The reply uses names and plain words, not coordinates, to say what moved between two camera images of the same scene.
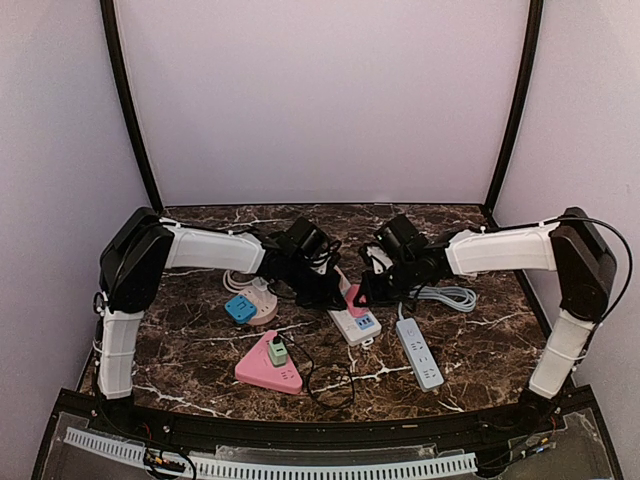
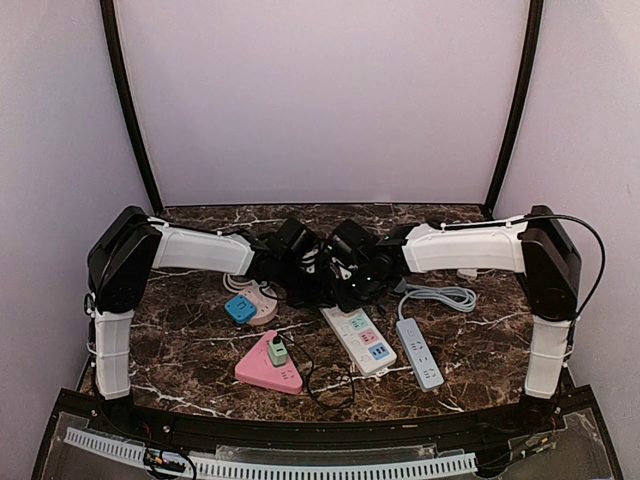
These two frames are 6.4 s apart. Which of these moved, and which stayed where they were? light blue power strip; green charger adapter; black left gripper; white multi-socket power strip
Moved: white multi-socket power strip
Stayed: light blue power strip; green charger adapter; black left gripper
